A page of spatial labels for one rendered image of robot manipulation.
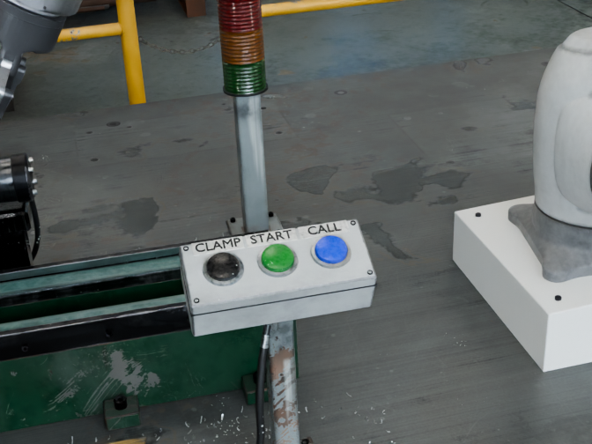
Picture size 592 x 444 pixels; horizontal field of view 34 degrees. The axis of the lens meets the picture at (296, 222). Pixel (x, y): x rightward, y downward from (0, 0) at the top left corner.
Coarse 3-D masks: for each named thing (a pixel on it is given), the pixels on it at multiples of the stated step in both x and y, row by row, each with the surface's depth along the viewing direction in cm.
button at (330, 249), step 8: (320, 240) 89; (328, 240) 88; (336, 240) 89; (320, 248) 88; (328, 248) 88; (336, 248) 88; (344, 248) 88; (320, 256) 88; (328, 256) 87; (336, 256) 87; (344, 256) 88
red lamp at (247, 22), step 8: (224, 0) 128; (232, 0) 128; (240, 0) 128; (248, 0) 128; (256, 0) 129; (224, 8) 129; (232, 8) 128; (240, 8) 128; (248, 8) 128; (256, 8) 129; (224, 16) 129; (232, 16) 129; (240, 16) 129; (248, 16) 129; (256, 16) 130; (224, 24) 130; (232, 24) 129; (240, 24) 129; (248, 24) 129; (256, 24) 130; (232, 32) 130; (240, 32) 130
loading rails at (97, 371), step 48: (0, 288) 114; (48, 288) 114; (96, 288) 115; (144, 288) 116; (0, 336) 103; (48, 336) 105; (96, 336) 106; (144, 336) 108; (192, 336) 109; (240, 336) 110; (0, 384) 106; (48, 384) 108; (96, 384) 109; (144, 384) 110; (192, 384) 112; (240, 384) 114; (0, 432) 109
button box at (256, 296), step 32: (320, 224) 91; (352, 224) 91; (192, 256) 88; (256, 256) 88; (352, 256) 88; (192, 288) 85; (224, 288) 86; (256, 288) 86; (288, 288) 86; (320, 288) 87; (352, 288) 88; (192, 320) 86; (224, 320) 87; (256, 320) 88; (288, 320) 89
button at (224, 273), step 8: (216, 256) 87; (224, 256) 87; (232, 256) 87; (208, 264) 86; (216, 264) 86; (224, 264) 86; (232, 264) 86; (208, 272) 86; (216, 272) 86; (224, 272) 86; (232, 272) 86; (224, 280) 86
